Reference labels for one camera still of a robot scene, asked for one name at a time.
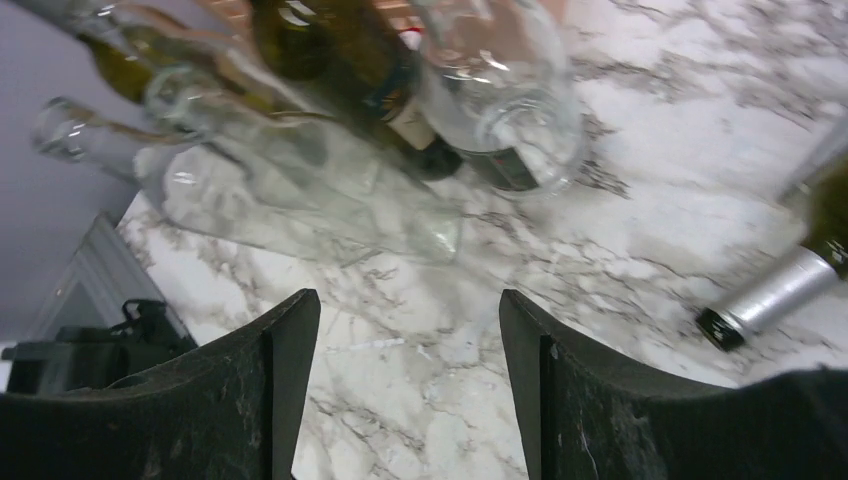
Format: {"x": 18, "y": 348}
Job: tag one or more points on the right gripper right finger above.
{"x": 586, "y": 411}

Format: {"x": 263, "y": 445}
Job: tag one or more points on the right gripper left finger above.
{"x": 230, "y": 409}

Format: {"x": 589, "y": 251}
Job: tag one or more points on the clear tall glass bottle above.
{"x": 309, "y": 191}

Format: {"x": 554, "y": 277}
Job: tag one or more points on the dark labelled wine bottle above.
{"x": 809, "y": 269}

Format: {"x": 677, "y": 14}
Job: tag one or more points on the clear round bottle silver cap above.
{"x": 495, "y": 82}

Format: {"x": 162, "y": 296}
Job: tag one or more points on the green wine bottle silver neck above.
{"x": 182, "y": 76}

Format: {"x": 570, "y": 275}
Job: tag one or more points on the green wine bottle black cap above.
{"x": 346, "y": 58}

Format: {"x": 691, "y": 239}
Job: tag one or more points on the orange plastic file rack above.
{"x": 237, "y": 14}

